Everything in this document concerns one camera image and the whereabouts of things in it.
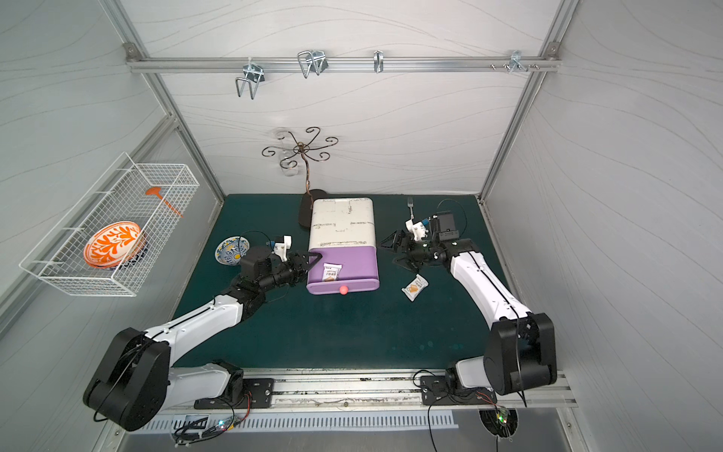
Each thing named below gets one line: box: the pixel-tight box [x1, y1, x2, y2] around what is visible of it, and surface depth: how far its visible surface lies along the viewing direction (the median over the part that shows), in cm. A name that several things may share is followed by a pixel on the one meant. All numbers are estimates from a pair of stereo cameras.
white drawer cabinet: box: [308, 197, 376, 250], surface depth 86 cm
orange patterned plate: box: [83, 221, 143, 270], surface depth 64 cm
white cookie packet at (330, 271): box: [321, 262, 343, 282], surface depth 81 cm
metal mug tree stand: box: [261, 126, 339, 210], surface depth 95 cm
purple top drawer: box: [306, 246, 381, 295], surface depth 82 cm
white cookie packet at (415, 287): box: [401, 273, 430, 303], surface depth 95 cm
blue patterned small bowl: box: [214, 235, 251, 266], surface depth 103 cm
